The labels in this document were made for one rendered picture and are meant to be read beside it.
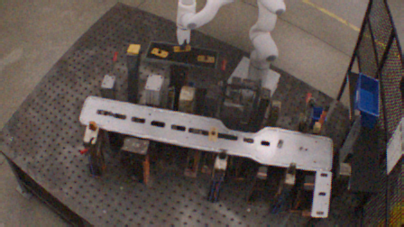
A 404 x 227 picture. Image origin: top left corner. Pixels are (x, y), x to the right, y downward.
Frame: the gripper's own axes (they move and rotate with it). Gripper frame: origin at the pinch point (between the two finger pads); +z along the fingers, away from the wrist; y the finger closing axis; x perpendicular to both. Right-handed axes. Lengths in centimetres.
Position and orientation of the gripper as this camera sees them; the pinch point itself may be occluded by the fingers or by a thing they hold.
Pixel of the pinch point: (182, 45)
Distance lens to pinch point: 253.3
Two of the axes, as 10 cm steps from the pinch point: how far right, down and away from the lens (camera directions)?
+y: 1.8, 7.9, -5.8
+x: 9.8, -0.9, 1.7
